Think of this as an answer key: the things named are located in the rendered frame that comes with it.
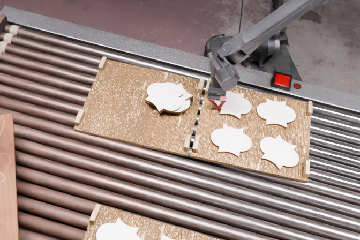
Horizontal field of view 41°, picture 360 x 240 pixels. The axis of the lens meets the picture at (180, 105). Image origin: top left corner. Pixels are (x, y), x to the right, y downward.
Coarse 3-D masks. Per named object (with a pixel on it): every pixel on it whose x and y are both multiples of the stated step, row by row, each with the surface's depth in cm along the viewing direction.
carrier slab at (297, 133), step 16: (256, 96) 184; (272, 96) 185; (208, 112) 178; (256, 112) 180; (304, 112) 182; (208, 128) 173; (240, 128) 175; (256, 128) 175; (272, 128) 176; (288, 128) 177; (304, 128) 177; (208, 144) 169; (256, 144) 171; (304, 144) 173; (208, 160) 166; (224, 160) 166; (240, 160) 166; (256, 160) 167; (304, 160) 169; (288, 176) 164
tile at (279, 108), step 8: (264, 104) 181; (272, 104) 181; (280, 104) 182; (264, 112) 179; (272, 112) 179; (280, 112) 179; (288, 112) 180; (264, 120) 178; (272, 120) 177; (280, 120) 177; (288, 120) 178
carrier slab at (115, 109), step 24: (120, 72) 186; (144, 72) 187; (96, 96) 178; (120, 96) 178; (144, 96) 180; (96, 120) 171; (120, 120) 172; (144, 120) 173; (168, 120) 174; (192, 120) 175; (144, 144) 167; (168, 144) 168
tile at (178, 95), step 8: (152, 88) 176; (160, 88) 177; (168, 88) 177; (152, 96) 174; (160, 96) 175; (168, 96) 175; (176, 96) 175; (160, 104) 172; (168, 104) 173; (176, 104) 173
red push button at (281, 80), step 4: (276, 76) 193; (280, 76) 193; (284, 76) 193; (288, 76) 193; (276, 80) 191; (280, 80) 192; (284, 80) 192; (288, 80) 192; (280, 84) 190; (284, 84) 191; (288, 84) 191
